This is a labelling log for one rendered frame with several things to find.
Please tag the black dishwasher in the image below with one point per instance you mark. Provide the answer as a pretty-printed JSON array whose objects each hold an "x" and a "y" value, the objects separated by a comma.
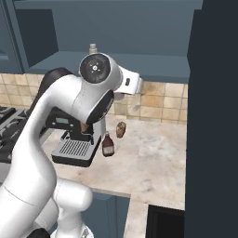
[{"x": 164, "y": 223}]

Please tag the black and silver coffee machine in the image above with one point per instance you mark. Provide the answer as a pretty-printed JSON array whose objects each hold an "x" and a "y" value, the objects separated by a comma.
[{"x": 74, "y": 148}]

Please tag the blue base cabinet door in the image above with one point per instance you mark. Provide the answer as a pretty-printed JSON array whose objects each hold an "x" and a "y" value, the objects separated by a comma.
[{"x": 105, "y": 217}]

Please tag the black hob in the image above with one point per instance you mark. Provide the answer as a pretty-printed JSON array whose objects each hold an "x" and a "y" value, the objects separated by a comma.
[{"x": 9, "y": 130}]

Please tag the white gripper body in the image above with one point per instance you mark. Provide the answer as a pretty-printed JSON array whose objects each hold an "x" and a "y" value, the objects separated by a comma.
[{"x": 138, "y": 83}]

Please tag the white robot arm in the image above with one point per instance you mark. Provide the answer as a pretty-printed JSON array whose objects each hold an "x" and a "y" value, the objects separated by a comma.
[{"x": 40, "y": 161}]

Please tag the dark red condiment bottle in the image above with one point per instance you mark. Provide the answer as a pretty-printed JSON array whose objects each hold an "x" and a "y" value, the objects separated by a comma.
[{"x": 108, "y": 147}]

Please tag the beige shaker with grey cap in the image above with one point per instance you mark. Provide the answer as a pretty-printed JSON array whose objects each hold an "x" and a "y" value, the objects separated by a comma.
[{"x": 93, "y": 49}]

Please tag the open blue wall cabinet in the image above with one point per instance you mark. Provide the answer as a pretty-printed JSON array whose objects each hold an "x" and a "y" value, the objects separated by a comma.
[{"x": 139, "y": 37}]

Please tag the blue wall cabinet door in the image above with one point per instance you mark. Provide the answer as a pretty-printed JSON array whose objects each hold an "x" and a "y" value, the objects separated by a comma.
[{"x": 7, "y": 40}]

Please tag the brown shaker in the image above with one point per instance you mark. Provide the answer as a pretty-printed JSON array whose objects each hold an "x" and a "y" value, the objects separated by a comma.
[{"x": 121, "y": 129}]

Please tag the dark blue tall cabinet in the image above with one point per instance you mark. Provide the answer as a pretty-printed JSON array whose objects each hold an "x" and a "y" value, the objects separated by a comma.
[{"x": 214, "y": 124}]

